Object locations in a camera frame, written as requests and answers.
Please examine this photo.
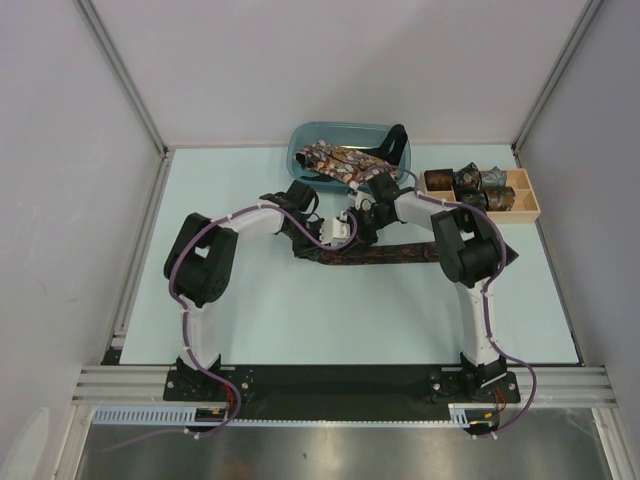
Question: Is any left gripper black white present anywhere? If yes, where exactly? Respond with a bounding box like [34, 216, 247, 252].
[282, 218, 330, 261]

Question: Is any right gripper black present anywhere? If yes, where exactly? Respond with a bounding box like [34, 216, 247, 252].
[340, 206, 394, 255]

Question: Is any dark orange floral tie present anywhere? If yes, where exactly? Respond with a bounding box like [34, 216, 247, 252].
[292, 241, 453, 266]

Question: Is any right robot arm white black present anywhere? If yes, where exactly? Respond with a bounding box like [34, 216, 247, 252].
[349, 167, 517, 401]

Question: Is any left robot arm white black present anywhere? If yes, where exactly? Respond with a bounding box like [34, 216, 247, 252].
[164, 181, 358, 400]

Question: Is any pile of patterned ties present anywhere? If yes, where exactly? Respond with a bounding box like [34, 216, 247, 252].
[293, 140, 402, 186]

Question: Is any blue plastic basin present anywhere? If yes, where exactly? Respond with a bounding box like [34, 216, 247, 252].
[286, 122, 411, 193]

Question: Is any rolled navy patterned tie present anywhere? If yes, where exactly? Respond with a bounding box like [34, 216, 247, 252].
[455, 189, 487, 211]

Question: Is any rolled dark blue tie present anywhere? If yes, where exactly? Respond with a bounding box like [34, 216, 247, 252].
[453, 162, 481, 192]

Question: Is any rolled grey tie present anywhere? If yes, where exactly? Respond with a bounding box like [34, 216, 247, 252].
[480, 167, 508, 190]

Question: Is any rolled brown blue tie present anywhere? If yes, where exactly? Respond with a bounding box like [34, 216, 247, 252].
[484, 186, 516, 212]

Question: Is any wooden compartment tray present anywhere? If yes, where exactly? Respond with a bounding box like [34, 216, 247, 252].
[419, 168, 541, 224]

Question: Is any black strap in basin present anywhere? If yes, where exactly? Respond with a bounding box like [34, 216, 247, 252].
[374, 123, 409, 174]

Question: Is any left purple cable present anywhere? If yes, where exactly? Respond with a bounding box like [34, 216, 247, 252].
[99, 202, 359, 451]

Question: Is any purple cable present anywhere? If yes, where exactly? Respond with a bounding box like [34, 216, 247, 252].
[359, 166, 539, 441]
[99, 202, 359, 451]

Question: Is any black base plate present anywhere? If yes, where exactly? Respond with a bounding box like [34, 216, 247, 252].
[163, 362, 521, 422]

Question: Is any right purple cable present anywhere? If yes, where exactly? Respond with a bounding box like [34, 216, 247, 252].
[359, 166, 539, 441]

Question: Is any white cable duct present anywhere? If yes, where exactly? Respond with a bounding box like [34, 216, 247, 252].
[93, 406, 490, 428]

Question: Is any aluminium frame rail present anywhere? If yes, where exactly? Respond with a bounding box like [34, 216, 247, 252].
[72, 365, 617, 408]

